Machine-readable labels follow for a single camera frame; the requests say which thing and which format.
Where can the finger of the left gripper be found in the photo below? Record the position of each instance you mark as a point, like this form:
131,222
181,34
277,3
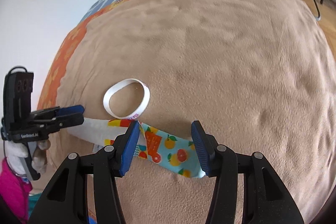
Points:
71,110
71,120

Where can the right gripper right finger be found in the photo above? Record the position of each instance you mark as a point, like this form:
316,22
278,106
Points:
215,159

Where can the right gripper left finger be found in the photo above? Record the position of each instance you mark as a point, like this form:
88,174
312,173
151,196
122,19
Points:
115,160

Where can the orange print cream tube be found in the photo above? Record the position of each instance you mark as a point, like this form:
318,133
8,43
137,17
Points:
168,151

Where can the white colourful plastic wrapper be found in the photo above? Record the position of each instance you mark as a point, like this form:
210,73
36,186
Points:
100,132

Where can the white gloved left hand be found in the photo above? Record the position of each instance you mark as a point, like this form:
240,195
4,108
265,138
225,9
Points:
15,151

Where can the orange floral bedsheet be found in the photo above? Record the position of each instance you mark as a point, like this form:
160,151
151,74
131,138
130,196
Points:
65,52

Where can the white rubber wristband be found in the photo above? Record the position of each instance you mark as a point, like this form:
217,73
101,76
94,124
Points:
127,99

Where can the teal cloth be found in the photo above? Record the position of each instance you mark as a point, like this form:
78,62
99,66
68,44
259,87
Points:
32,201

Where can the beige fleece blanket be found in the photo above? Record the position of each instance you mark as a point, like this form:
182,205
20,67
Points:
258,74

